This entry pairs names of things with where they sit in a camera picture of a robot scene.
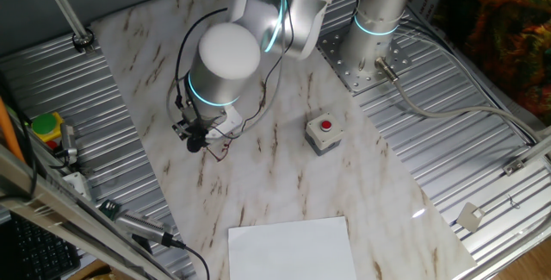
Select dark red thin-frame glasses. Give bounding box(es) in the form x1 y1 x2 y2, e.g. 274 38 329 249
205 136 236 164

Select marble pattern table mat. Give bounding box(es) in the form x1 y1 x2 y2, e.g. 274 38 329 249
90 0 478 280

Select white paper sheet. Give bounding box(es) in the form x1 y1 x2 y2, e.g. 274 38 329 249
227 215 358 280

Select small silver metal device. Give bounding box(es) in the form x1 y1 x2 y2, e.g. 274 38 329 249
59 122 79 165

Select small white plastic piece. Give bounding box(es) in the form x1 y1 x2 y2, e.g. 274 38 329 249
455 202 486 233

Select yellow box with green button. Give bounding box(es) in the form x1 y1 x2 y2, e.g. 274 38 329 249
30 111 65 150

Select aluminium stand pole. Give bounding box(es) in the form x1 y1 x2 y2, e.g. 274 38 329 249
36 0 96 53

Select colourful patterned cloth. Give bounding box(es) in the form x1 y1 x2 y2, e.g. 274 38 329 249
434 0 551 126

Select orange tube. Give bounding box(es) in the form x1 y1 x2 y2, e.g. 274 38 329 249
0 96 25 163

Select black keyboard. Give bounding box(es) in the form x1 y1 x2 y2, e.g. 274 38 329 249
8 213 82 280

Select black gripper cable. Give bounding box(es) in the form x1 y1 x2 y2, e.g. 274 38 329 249
174 0 296 152

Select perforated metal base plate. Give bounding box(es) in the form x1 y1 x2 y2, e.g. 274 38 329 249
316 25 412 96

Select grey cable with metal plug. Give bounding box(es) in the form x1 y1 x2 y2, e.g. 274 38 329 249
374 57 542 143

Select black camera cable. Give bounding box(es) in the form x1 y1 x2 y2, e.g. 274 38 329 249
161 232 212 280

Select silver ribbed camera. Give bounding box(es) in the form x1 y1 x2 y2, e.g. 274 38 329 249
115 209 167 242

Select white cable bundle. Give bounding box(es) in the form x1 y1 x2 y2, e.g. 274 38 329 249
399 21 539 141

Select aluminium frame profile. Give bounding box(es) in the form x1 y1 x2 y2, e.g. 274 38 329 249
0 141 173 280

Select aluminium profile bar with bracket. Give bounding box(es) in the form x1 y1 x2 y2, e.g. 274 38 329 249
502 133 551 177

